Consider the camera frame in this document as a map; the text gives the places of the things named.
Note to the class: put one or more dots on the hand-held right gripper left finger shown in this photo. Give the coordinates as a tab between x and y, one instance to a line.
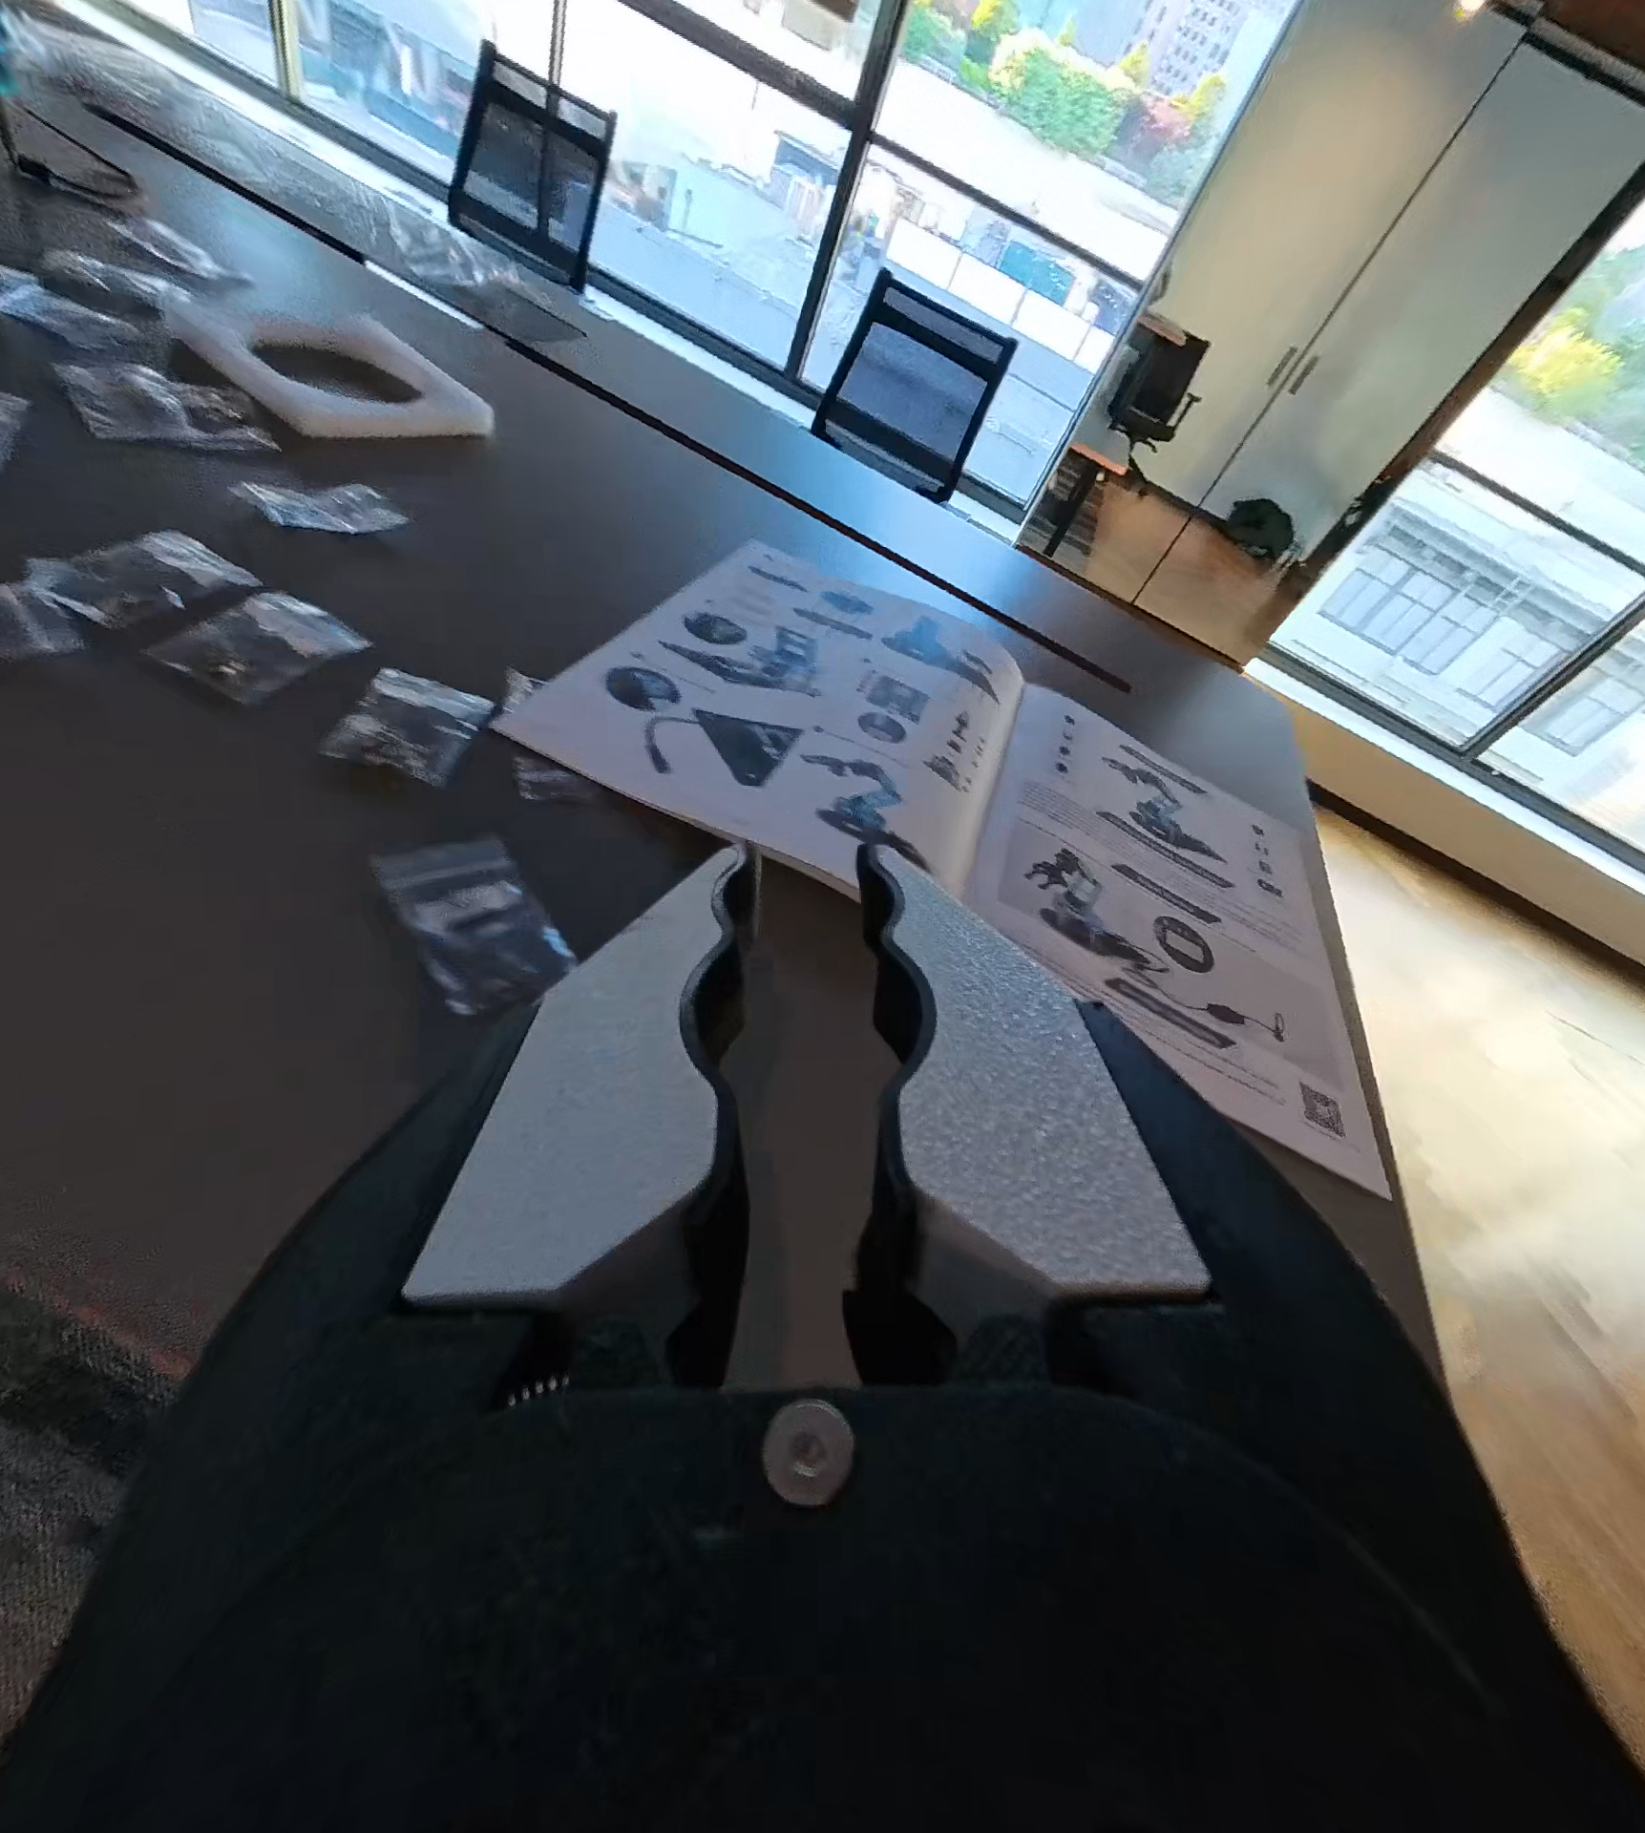
579	1146

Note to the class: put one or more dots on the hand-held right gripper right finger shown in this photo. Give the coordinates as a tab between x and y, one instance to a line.
1037	1146

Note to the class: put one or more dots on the robot arm instruction booklet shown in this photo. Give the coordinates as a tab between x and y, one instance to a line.
766	631

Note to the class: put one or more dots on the dark desk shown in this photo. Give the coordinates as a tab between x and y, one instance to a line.
121	931

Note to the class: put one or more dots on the scattered small clear screw bags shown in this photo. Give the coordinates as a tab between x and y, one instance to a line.
249	644

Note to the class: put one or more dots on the dark green backpack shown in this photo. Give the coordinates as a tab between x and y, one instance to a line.
1262	530

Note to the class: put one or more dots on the black mesh office chair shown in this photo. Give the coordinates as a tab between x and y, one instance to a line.
529	157
915	381

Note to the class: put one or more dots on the black swivel chair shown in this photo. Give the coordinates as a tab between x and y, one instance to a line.
1159	381

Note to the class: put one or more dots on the long crumpled clear plastic wrap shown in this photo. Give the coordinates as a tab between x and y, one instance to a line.
464	266

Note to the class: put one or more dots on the tall white cabinet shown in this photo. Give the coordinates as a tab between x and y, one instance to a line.
1409	215

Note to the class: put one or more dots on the white square foam frame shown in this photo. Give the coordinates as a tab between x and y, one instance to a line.
449	415

